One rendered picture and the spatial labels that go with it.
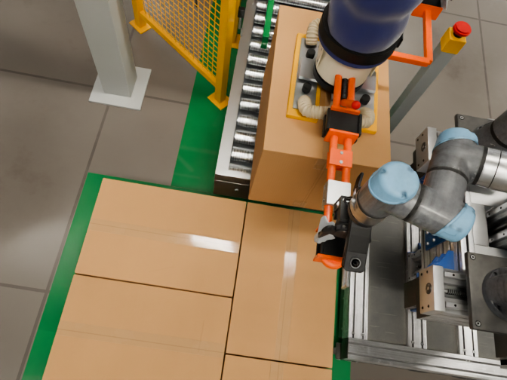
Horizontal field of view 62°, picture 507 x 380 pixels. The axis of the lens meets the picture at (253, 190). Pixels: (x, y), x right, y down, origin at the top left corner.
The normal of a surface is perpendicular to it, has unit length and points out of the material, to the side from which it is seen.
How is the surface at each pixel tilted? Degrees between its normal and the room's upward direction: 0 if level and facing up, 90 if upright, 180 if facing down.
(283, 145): 0
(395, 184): 1
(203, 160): 0
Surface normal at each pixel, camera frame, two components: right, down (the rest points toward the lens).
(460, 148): -0.16, -0.50
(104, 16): -0.13, 0.91
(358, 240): 0.02, 0.05
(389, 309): 0.12, -0.39
